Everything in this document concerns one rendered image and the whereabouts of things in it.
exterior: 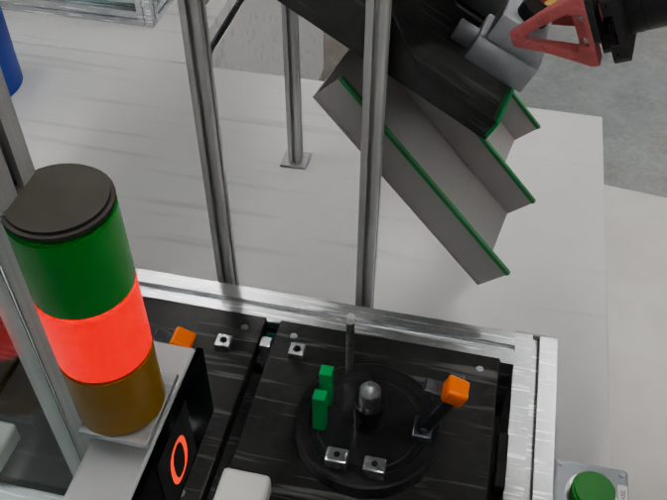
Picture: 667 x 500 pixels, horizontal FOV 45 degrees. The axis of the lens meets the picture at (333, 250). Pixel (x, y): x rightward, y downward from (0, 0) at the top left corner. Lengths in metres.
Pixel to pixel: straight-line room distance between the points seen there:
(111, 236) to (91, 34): 1.28
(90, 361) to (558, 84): 2.78
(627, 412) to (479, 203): 0.30
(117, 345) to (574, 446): 0.65
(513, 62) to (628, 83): 2.42
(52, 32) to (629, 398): 1.21
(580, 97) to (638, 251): 1.90
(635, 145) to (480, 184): 1.93
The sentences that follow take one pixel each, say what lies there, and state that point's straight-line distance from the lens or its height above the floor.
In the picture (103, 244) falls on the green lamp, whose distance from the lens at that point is 0.37.
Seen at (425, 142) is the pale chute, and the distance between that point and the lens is 0.92.
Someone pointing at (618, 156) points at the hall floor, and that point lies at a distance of 2.82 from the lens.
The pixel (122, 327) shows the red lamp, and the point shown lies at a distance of 0.41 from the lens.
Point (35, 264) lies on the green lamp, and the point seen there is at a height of 1.40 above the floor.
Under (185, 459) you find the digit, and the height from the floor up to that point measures 1.19.
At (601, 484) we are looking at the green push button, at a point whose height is 0.97.
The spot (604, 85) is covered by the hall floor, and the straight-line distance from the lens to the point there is 3.15.
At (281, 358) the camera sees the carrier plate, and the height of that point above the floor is 0.97.
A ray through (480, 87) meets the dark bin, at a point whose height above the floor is 1.20.
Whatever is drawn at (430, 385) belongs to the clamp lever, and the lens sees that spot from 0.72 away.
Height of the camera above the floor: 1.65
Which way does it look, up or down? 45 degrees down
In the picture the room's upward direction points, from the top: straight up
